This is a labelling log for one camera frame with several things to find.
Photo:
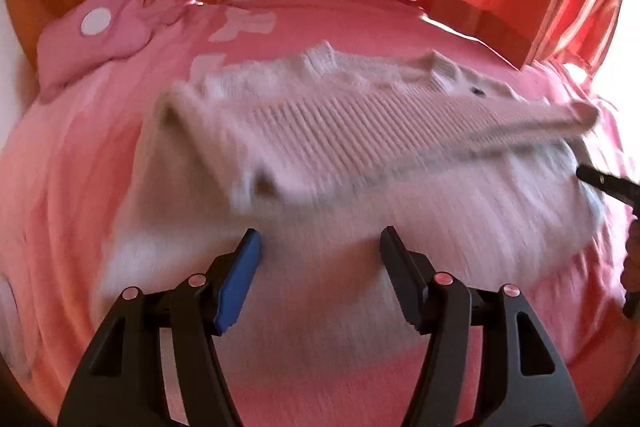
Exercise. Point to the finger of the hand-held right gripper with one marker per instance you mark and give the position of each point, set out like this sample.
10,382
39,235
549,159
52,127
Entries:
607,183

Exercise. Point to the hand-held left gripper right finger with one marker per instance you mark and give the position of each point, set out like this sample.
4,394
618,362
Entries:
400,267

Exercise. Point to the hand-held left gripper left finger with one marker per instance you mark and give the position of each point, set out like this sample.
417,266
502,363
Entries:
241,274

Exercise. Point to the white knitted sweater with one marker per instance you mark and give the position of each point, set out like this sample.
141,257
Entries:
350,187

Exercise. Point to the pink bed sheet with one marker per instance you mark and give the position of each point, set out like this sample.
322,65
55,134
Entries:
70,187

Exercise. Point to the pink pillow with white dot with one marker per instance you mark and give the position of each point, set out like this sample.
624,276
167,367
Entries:
100,37

